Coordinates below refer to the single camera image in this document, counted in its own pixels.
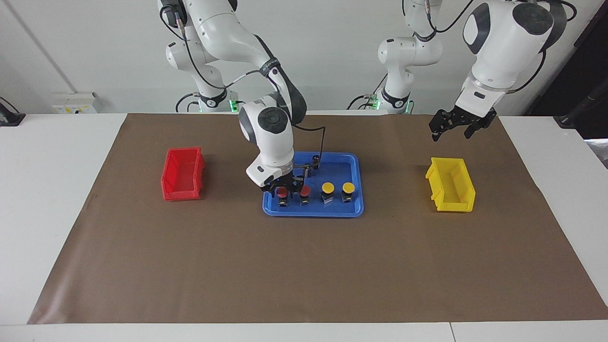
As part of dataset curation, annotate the black left base cable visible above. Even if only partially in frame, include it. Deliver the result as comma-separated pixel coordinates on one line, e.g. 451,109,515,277
347,74,388,111

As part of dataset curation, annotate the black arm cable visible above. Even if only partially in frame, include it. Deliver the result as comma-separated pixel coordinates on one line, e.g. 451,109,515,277
159,0,327,168
403,0,578,94

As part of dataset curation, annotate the white wall socket box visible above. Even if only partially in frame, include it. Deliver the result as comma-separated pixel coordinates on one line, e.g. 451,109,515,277
51,92,98,114

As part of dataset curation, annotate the black background panel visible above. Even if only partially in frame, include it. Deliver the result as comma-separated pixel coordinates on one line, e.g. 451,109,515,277
527,0,608,140

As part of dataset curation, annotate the black device at table edge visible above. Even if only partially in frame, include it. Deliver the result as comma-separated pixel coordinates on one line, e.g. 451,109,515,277
0,97,26,127

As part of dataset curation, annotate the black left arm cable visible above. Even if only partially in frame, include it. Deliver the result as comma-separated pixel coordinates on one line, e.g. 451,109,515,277
403,0,578,94

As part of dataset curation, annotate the blue plastic tray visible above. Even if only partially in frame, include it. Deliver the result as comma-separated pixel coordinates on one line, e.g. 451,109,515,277
262,151,365,218

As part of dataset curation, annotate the yellow plastic bin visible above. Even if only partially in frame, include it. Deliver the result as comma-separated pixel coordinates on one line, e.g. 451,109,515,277
425,157,476,213

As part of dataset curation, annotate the black base cable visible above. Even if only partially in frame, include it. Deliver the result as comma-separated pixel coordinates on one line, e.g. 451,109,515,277
347,74,388,111
175,92,202,114

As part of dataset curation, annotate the red plastic bin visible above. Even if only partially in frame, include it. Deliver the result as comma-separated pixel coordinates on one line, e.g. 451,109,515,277
161,146,206,202

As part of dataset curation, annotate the black right base cable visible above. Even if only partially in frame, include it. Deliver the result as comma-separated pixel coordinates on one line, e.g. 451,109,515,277
175,92,202,114

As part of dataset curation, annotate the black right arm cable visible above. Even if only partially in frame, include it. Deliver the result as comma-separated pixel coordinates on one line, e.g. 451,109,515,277
159,0,327,168

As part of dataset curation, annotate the brown paper mat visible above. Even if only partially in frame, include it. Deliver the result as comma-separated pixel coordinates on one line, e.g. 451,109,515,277
28,113,608,325

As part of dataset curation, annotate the black stand pole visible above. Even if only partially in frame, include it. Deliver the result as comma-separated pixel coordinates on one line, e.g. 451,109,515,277
553,78,608,129

